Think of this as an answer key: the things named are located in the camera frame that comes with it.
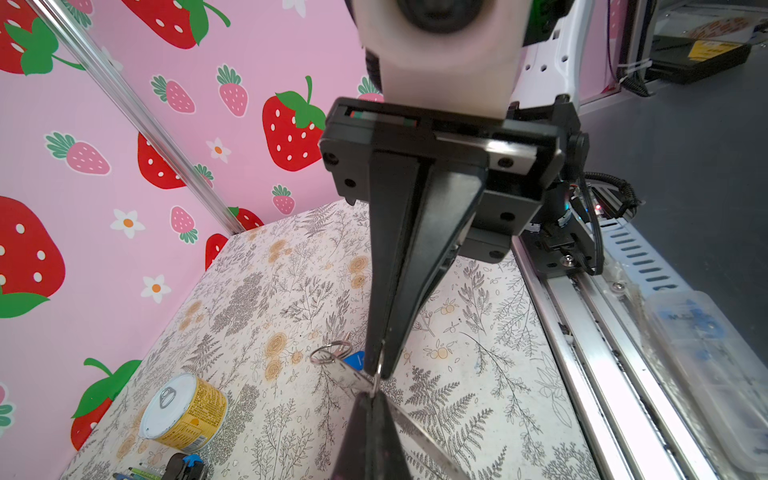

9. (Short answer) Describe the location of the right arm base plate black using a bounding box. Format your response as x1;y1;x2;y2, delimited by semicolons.
527;173;643;277

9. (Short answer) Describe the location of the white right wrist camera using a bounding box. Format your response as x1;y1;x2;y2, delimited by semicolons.
352;1;532;119

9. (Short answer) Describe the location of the aluminium rail frame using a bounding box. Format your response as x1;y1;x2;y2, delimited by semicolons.
509;203;768;480

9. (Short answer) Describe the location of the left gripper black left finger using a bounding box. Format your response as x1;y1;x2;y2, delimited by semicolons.
331;393;373;480

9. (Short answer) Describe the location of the yellow tin can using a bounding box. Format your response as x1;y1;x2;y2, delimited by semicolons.
139;373;229;454

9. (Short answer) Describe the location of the clear plastic box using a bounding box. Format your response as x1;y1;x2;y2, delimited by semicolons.
645;291;767;474

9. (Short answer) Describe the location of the grey metal perforated ring plate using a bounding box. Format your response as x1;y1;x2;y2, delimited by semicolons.
320;362;469;479

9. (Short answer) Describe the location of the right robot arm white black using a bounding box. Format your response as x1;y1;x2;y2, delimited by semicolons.
319;1;604;379

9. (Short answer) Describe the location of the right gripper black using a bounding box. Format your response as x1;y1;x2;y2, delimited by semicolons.
319;97;582;379

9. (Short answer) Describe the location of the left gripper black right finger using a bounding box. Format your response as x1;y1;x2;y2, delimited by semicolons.
373;393;411;480

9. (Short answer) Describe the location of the colourful hex key set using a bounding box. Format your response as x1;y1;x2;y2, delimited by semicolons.
112;453;211;480

